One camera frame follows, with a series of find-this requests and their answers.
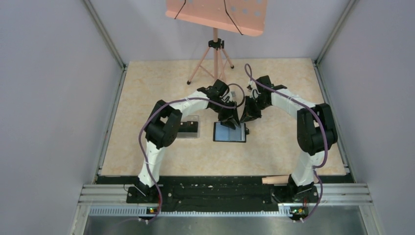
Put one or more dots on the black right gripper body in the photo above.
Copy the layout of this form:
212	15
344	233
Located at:
256	103

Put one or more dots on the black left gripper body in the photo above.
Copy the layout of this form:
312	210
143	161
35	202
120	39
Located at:
225	113

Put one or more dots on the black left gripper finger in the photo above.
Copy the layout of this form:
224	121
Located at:
235	119
229	124

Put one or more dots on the black leather card holder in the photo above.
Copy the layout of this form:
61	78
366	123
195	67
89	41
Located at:
222	133

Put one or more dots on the clear acrylic tray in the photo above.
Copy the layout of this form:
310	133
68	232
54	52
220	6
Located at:
190	135

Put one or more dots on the pink toy microphone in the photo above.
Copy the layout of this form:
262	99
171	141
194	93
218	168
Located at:
275	180

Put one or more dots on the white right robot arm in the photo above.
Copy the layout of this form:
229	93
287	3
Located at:
316	131

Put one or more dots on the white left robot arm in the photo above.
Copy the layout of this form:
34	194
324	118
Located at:
162	127

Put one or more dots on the pink music stand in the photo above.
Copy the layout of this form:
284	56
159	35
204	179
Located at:
244	17

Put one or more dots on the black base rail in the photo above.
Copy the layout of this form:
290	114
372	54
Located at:
216	194

